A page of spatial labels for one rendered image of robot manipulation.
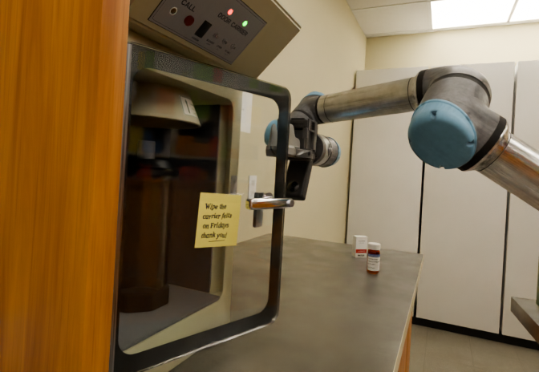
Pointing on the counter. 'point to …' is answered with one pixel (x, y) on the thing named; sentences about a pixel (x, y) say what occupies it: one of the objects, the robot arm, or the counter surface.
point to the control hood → (277, 42)
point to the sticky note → (217, 220)
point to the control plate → (197, 6)
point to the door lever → (269, 202)
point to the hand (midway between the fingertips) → (272, 151)
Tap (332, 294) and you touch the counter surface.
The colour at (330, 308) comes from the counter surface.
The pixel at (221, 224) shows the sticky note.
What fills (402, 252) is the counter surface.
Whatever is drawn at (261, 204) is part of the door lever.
